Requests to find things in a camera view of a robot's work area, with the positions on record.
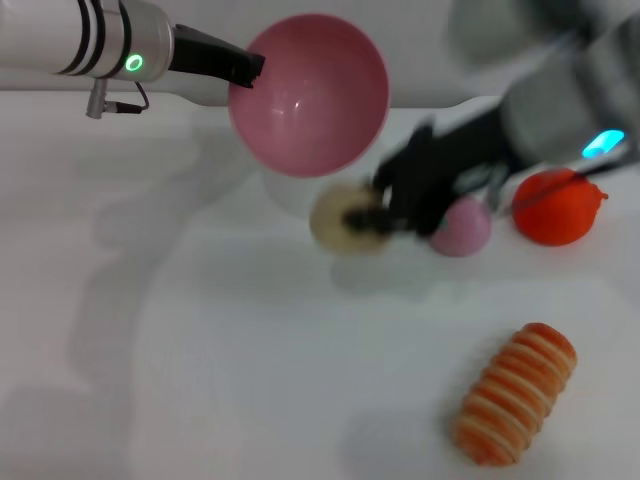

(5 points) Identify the right arm cable with plug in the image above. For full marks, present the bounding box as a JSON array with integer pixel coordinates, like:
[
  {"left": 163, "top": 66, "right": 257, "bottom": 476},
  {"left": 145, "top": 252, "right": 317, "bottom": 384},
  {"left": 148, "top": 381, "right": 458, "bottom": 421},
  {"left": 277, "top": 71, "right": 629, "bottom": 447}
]
[{"left": 514, "top": 148, "right": 632, "bottom": 207}]

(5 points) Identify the red round toy fruit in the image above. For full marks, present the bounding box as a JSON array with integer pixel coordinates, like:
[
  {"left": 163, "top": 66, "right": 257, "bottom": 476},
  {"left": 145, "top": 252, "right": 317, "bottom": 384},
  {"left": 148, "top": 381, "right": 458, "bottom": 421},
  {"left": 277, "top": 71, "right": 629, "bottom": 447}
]
[{"left": 510, "top": 167, "right": 610, "bottom": 248}]

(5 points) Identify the orange striped bread loaf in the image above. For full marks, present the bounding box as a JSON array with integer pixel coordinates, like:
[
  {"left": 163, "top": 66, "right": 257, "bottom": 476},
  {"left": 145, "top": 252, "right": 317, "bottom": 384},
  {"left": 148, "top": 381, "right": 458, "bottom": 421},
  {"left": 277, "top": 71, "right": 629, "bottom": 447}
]
[{"left": 450, "top": 322, "right": 578, "bottom": 467}]

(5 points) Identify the beige potato toy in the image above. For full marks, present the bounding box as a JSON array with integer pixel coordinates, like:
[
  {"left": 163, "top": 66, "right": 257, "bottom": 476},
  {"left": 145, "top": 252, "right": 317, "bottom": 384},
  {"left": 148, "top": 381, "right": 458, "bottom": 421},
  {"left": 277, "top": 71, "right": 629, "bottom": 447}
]
[{"left": 308, "top": 183, "right": 397, "bottom": 257}]

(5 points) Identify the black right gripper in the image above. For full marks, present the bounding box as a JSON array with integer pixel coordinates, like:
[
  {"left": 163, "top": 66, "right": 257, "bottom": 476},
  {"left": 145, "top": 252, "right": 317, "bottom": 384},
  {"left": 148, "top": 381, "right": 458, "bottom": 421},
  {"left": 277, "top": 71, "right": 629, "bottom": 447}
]
[{"left": 342, "top": 106, "right": 512, "bottom": 237}]

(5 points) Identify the arm cable with plug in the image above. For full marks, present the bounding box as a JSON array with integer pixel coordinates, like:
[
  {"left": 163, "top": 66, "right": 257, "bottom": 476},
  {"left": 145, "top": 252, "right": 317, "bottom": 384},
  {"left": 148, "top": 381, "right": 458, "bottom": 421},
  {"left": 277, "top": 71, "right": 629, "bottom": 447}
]
[
  {"left": 514, "top": 148, "right": 632, "bottom": 207},
  {"left": 85, "top": 79, "right": 151, "bottom": 120}
]

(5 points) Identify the pink plastic bowl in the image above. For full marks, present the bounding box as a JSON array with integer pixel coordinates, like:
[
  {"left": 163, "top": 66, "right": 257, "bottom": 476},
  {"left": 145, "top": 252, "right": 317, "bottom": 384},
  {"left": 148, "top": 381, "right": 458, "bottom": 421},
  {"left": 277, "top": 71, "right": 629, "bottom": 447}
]
[{"left": 226, "top": 13, "right": 392, "bottom": 179}]

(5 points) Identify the left arm cable with plug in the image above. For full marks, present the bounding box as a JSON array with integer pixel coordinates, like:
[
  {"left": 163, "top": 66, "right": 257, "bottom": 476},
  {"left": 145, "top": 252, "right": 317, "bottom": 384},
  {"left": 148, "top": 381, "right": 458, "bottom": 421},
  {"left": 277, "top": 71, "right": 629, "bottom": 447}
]
[{"left": 85, "top": 79, "right": 151, "bottom": 120}]

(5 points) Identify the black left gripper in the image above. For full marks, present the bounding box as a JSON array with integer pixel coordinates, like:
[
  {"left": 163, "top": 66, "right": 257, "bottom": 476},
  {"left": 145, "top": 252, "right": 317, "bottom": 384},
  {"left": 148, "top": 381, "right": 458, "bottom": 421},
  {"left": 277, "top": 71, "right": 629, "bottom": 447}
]
[{"left": 169, "top": 23, "right": 267, "bottom": 91}]

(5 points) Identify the pink bun with green mark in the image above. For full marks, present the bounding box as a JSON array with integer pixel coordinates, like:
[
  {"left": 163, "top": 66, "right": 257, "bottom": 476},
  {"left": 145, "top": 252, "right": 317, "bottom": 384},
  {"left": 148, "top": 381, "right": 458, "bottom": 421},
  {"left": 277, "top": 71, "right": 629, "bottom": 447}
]
[{"left": 428, "top": 196, "right": 493, "bottom": 259}]

